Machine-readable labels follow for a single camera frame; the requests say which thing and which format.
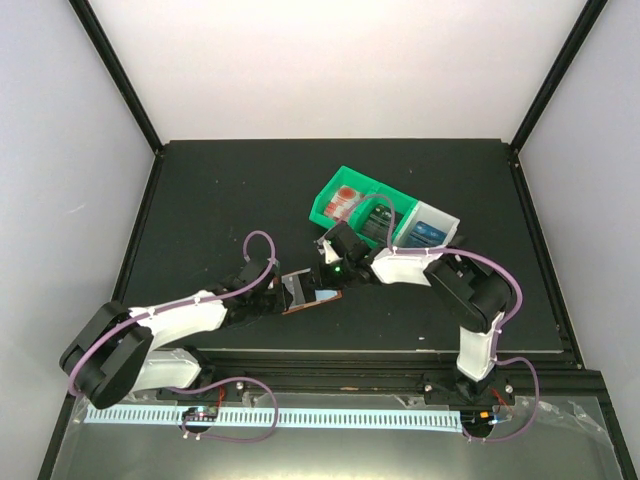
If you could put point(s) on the black aluminium frame rail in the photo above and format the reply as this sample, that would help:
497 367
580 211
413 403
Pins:
577 436

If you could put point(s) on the blue credit card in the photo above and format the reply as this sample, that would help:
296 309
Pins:
424 235

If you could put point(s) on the green bin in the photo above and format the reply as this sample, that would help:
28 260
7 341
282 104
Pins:
343 176
372 219

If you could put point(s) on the green bin left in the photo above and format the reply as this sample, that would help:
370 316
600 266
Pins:
343 176

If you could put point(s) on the red patterned card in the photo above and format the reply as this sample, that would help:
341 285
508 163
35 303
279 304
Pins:
341 201

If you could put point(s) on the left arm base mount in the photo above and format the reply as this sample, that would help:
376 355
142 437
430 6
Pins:
231 391

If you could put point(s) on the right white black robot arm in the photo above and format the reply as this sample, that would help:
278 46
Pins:
483 295

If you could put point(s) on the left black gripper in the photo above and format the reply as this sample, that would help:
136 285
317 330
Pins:
280 304

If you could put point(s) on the green bin middle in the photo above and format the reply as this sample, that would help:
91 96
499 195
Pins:
372 219

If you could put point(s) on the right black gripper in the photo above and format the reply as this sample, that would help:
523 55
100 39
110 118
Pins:
327 283

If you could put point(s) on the brown leather card holder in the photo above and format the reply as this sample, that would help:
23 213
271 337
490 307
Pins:
323 295

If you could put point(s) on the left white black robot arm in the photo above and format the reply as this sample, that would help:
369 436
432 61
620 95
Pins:
106 361

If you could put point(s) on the white slotted cable duct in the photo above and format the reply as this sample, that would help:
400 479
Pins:
299 418

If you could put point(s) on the black credit card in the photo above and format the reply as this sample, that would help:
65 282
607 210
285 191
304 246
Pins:
300 287

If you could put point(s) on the white bin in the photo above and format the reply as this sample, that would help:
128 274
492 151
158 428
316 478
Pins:
433 216

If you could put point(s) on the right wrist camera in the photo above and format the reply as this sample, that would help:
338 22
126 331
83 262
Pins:
328 253

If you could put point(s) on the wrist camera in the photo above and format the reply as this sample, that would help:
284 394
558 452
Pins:
274 275
328 253

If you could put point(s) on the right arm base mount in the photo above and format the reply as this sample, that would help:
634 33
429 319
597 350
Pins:
454 389

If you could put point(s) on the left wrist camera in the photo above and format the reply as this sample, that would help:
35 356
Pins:
274 275

